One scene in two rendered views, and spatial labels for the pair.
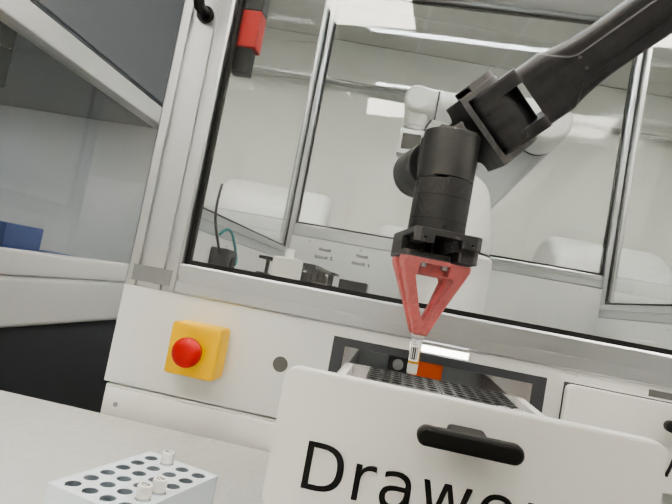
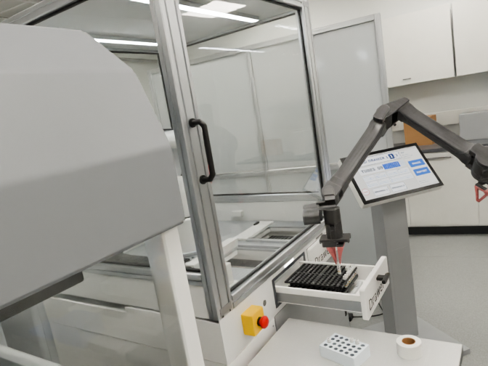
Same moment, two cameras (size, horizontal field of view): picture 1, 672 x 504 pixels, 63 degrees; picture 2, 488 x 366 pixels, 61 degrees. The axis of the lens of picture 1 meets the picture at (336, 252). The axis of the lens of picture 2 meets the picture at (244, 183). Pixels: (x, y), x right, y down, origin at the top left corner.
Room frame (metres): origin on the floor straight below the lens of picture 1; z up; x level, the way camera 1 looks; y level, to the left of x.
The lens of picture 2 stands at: (0.18, 1.26, 1.54)
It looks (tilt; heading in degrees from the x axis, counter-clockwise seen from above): 10 degrees down; 297
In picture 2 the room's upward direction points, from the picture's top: 9 degrees counter-clockwise
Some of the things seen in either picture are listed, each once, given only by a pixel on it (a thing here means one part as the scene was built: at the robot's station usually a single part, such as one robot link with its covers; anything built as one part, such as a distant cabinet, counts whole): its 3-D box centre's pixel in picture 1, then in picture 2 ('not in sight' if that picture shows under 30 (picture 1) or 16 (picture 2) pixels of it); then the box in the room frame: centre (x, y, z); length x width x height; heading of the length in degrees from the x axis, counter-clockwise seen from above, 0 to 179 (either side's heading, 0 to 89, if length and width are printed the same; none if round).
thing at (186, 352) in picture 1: (188, 352); (263, 322); (0.74, 0.17, 0.88); 0.04 x 0.03 x 0.04; 83
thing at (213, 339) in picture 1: (197, 349); (254, 320); (0.77, 0.17, 0.88); 0.07 x 0.05 x 0.07; 83
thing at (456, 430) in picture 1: (467, 440); (382, 277); (0.40, -0.12, 0.91); 0.07 x 0.04 x 0.01; 83
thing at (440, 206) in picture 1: (438, 217); (334, 232); (0.54, -0.09, 1.08); 0.10 x 0.07 x 0.07; 5
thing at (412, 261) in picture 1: (424, 287); (335, 250); (0.55, -0.09, 1.01); 0.07 x 0.07 x 0.09; 5
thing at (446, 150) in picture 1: (446, 160); (330, 215); (0.55, -0.09, 1.15); 0.07 x 0.06 x 0.07; 11
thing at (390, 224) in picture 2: not in sight; (399, 265); (0.46, -1.16, 0.51); 0.50 x 0.45 x 1.02; 132
